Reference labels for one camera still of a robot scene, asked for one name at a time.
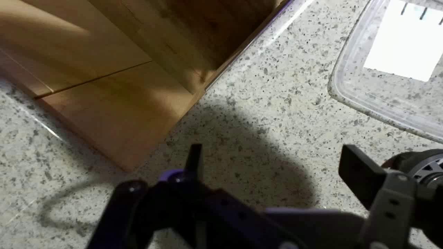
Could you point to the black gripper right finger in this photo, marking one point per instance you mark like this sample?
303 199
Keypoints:
360 173

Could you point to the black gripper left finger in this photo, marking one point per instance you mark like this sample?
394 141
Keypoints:
192 169

